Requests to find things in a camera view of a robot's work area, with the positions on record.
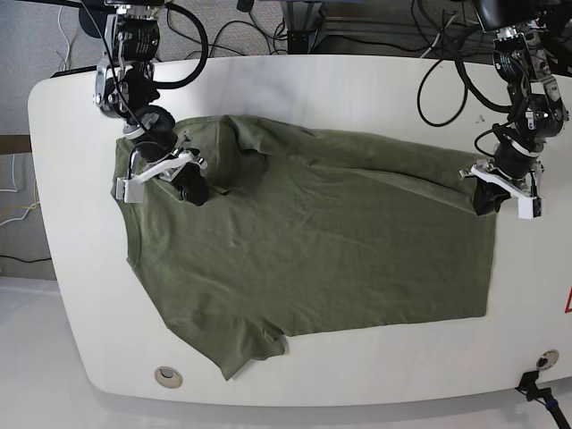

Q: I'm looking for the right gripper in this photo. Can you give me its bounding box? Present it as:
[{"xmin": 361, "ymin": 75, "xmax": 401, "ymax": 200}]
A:
[{"xmin": 124, "ymin": 131, "xmax": 208, "ymax": 206}]

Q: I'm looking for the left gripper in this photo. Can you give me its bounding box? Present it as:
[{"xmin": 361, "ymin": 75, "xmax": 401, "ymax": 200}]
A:
[{"xmin": 459, "ymin": 143, "xmax": 544, "ymax": 215}]

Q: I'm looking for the olive green T-shirt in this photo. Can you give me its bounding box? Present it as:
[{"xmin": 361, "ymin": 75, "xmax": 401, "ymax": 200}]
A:
[{"xmin": 119, "ymin": 115, "xmax": 496, "ymax": 378}]

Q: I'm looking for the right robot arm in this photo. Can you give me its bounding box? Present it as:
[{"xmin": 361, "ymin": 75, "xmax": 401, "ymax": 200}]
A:
[{"xmin": 94, "ymin": 1, "xmax": 209, "ymax": 206}]

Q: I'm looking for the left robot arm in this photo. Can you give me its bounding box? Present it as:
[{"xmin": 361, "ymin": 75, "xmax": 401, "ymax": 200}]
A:
[{"xmin": 461, "ymin": 1, "xmax": 571, "ymax": 220}]

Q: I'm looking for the red warning triangle sticker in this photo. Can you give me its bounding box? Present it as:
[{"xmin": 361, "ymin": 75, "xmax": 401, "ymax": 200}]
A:
[{"xmin": 564, "ymin": 288, "xmax": 572, "ymax": 314}]

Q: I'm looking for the black flat bar on floor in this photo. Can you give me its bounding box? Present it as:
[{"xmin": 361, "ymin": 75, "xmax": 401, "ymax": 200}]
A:
[{"xmin": 50, "ymin": 65, "xmax": 97, "ymax": 79}]

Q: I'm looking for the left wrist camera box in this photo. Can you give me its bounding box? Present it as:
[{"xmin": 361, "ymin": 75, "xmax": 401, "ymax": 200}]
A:
[{"xmin": 517, "ymin": 197, "xmax": 543, "ymax": 220}]

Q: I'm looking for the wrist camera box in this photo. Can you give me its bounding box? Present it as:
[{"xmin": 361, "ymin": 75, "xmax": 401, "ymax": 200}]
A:
[
  {"xmin": 115, "ymin": 177, "xmax": 145, "ymax": 204},
  {"xmin": 517, "ymin": 197, "xmax": 543, "ymax": 220}
]

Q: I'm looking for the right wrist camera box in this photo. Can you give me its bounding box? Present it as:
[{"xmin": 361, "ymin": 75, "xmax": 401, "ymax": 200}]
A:
[{"xmin": 115, "ymin": 177, "xmax": 145, "ymax": 204}]

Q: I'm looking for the right table cable grommet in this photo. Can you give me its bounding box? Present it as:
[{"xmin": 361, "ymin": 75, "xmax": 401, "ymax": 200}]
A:
[{"xmin": 536, "ymin": 349, "xmax": 559, "ymax": 371}]

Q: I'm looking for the table cable grommet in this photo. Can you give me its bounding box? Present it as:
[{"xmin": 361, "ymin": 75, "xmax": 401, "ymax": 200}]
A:
[
  {"xmin": 154, "ymin": 366, "xmax": 183, "ymax": 389},
  {"xmin": 536, "ymin": 349, "xmax": 559, "ymax": 371}
]

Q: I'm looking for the left table cable grommet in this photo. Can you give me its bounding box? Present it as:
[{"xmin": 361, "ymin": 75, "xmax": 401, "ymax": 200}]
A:
[{"xmin": 154, "ymin": 366, "xmax": 183, "ymax": 389}]

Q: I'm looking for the black clamp with cable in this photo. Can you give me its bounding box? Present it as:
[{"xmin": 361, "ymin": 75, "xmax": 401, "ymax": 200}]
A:
[{"xmin": 516, "ymin": 370, "xmax": 571, "ymax": 429}]

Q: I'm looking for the black metal frame post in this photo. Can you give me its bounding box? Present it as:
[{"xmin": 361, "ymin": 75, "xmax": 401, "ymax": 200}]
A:
[{"xmin": 280, "ymin": 1, "xmax": 325, "ymax": 55}]

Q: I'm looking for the white cable on floor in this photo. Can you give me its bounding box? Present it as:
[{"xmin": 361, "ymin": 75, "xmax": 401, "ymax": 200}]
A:
[{"xmin": 55, "ymin": 5, "xmax": 72, "ymax": 71}]

